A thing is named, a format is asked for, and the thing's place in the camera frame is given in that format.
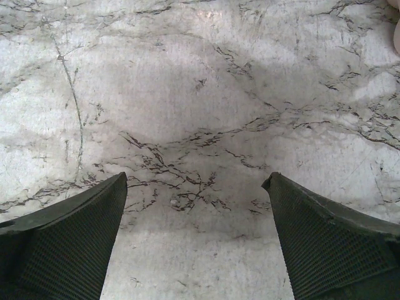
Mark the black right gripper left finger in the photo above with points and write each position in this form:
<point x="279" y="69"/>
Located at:
<point x="62" y="251"/>

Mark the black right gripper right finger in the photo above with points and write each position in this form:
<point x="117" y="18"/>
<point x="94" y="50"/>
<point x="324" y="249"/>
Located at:
<point x="332" y="251"/>

